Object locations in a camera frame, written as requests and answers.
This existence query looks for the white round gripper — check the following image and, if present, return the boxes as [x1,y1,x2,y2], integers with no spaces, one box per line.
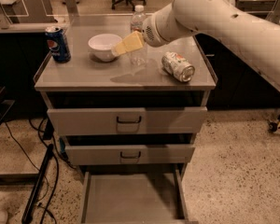
[111,4,190,57]

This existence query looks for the clear plastic water bottle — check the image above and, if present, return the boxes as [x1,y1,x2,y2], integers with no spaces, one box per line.
[130,5,147,65]

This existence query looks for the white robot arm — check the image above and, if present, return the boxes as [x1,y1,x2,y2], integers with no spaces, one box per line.
[112,0,280,92]

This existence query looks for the grey metal drawer cabinet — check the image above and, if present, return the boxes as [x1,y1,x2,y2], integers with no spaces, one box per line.
[34,14,218,224]

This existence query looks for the top grey drawer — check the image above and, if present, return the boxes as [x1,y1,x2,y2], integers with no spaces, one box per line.
[48,107,207,136]

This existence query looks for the middle grey drawer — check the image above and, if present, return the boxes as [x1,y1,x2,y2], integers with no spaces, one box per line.
[65,145,194,165]

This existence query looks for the bottom grey open drawer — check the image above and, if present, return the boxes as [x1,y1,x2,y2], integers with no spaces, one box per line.
[78,169,190,224]

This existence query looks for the white ceramic bowl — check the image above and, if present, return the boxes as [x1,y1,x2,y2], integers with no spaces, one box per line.
[88,34,122,62]

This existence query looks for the silver soda can lying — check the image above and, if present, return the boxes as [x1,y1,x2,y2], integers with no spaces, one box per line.
[161,51,195,82]

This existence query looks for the blue pepsi can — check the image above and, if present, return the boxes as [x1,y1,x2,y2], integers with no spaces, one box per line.
[45,26,71,63]

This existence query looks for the clear acrylic barrier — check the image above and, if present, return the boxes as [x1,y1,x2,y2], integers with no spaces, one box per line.
[0,0,275,29]

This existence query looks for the black bar on floor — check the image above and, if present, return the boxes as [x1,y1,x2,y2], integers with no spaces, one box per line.
[21,144,53,224]

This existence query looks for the white shoe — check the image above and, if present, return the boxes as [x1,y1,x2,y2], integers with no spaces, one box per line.
[0,210,8,224]

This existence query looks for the black floor cable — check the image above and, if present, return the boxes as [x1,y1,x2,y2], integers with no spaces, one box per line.
[4,117,77,224]

